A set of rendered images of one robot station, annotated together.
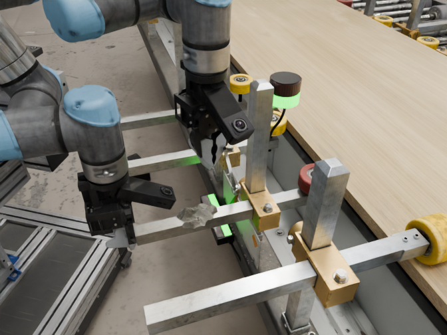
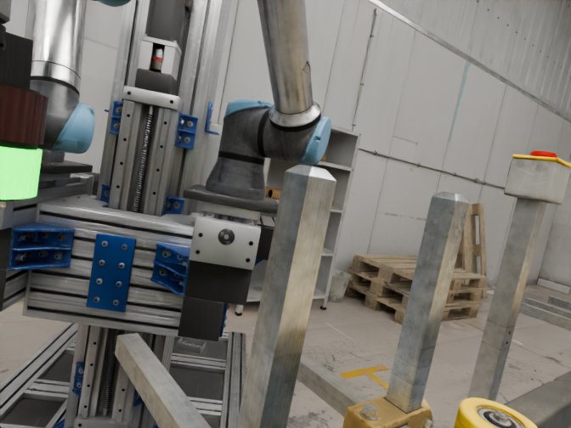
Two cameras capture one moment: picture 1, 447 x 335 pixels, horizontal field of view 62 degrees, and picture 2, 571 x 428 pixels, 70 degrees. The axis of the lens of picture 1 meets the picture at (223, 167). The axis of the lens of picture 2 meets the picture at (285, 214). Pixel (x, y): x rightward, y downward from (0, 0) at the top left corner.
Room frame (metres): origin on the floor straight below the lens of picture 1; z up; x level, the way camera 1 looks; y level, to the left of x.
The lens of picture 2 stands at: (0.72, -0.34, 1.12)
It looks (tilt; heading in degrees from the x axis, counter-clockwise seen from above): 6 degrees down; 69
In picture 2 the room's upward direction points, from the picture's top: 11 degrees clockwise
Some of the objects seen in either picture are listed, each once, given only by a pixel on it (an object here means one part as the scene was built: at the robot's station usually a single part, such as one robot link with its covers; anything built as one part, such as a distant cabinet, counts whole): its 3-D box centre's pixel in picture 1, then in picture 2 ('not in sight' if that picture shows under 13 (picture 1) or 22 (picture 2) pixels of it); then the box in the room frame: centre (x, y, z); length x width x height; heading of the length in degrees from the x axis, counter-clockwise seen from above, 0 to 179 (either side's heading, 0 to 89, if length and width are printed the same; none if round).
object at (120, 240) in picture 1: (120, 241); not in sight; (0.48, 0.21, 0.86); 0.06 x 0.03 x 0.09; 108
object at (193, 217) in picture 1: (197, 212); not in sight; (0.55, 0.05, 0.87); 0.09 x 0.07 x 0.02; 108
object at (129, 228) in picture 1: (128, 226); not in sight; (0.48, 0.18, 0.90); 0.05 x 0.02 x 0.09; 18
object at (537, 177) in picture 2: not in sight; (536, 181); (1.35, 0.16, 1.18); 0.07 x 0.07 x 0.08; 18
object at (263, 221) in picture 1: (259, 201); not in sight; (0.61, -0.08, 0.85); 0.14 x 0.06 x 0.05; 18
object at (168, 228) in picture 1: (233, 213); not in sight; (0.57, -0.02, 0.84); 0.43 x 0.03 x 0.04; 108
